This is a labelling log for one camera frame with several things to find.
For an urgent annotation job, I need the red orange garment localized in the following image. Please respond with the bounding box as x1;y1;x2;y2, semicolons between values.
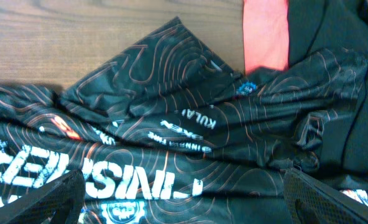
242;0;290;74

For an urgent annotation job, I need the plain black t-shirt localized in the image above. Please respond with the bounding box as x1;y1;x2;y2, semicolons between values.
288;1;368;190

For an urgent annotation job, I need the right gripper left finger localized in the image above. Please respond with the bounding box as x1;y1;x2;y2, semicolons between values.
0;169;85;224

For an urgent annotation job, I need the black patterned cycling jersey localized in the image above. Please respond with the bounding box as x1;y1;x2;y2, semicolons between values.
0;16;368;224

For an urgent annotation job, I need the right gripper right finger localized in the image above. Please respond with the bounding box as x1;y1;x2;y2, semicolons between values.
283;169;368;224

